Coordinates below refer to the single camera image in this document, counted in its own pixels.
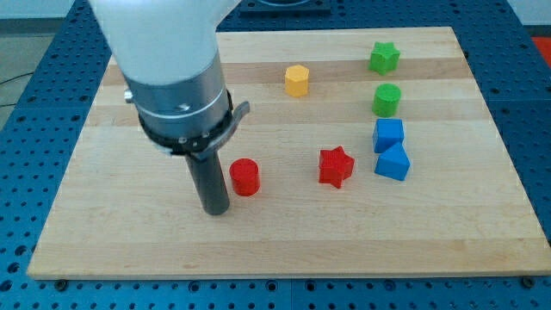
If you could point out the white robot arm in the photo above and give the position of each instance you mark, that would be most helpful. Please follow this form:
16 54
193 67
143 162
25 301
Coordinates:
168 53

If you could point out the red cylinder block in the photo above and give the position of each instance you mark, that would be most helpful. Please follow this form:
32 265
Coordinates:
244 173

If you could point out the red star block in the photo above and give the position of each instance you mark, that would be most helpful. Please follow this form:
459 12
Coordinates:
335 166

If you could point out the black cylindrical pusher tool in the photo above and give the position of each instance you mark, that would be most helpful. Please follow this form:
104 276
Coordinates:
209 183

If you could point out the yellow hexagon block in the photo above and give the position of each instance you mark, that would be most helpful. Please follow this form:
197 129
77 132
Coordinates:
297 80

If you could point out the wooden board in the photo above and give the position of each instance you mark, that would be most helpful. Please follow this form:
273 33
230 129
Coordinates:
124 210

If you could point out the blue cube block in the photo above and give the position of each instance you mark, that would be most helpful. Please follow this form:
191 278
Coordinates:
387 132

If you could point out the blue triangle block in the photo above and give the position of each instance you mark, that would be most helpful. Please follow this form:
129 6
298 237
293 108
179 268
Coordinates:
393 163

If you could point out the green cylinder block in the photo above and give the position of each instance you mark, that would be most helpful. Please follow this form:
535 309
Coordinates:
386 100

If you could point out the green star block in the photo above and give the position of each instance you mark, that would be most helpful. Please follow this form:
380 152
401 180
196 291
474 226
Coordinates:
384 58

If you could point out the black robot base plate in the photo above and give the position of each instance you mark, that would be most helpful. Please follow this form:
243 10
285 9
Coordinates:
283 7

